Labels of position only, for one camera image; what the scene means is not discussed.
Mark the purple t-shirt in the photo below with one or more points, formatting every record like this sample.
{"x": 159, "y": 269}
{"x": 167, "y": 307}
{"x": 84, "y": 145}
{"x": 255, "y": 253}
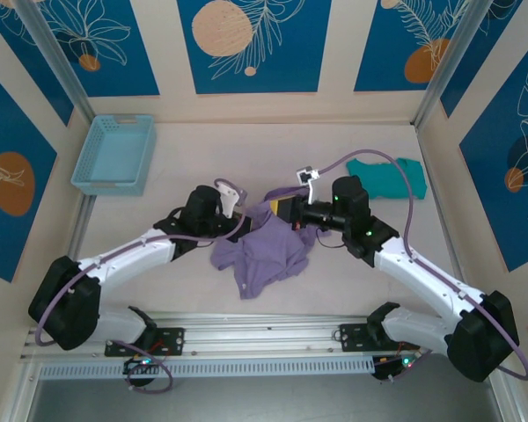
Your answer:
{"x": 268, "y": 250}

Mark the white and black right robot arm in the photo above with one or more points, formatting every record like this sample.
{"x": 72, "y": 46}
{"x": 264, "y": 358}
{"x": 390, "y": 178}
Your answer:
{"x": 427, "y": 277}

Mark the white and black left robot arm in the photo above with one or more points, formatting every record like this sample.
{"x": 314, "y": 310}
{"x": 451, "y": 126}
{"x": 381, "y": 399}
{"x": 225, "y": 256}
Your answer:
{"x": 127, "y": 255}

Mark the folded teal t-shirt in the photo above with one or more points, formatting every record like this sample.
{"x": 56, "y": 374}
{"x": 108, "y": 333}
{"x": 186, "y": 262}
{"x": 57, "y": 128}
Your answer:
{"x": 387, "y": 180}

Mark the light blue perforated plastic basket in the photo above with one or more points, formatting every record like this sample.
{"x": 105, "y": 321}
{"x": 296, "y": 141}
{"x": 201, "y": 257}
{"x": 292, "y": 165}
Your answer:
{"x": 107, "y": 149}

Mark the small electronics board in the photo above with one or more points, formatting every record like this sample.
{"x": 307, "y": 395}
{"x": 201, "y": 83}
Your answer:
{"x": 141, "y": 364}
{"x": 398, "y": 367}

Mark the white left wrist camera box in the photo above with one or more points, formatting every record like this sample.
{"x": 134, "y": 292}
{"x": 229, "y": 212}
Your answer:
{"x": 229, "y": 198}

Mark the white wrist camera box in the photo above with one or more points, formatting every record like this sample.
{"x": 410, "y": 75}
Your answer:
{"x": 229, "y": 198}
{"x": 308, "y": 178}

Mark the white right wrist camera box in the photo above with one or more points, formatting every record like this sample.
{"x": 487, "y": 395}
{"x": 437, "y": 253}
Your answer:
{"x": 308, "y": 178}

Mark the aluminium table side rail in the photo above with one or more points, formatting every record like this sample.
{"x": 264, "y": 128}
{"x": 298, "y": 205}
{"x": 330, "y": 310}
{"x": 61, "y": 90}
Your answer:
{"x": 444, "y": 228}
{"x": 82, "y": 211}

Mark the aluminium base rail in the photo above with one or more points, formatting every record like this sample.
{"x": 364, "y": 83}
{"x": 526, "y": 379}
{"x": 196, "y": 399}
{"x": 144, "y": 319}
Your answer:
{"x": 255, "y": 327}

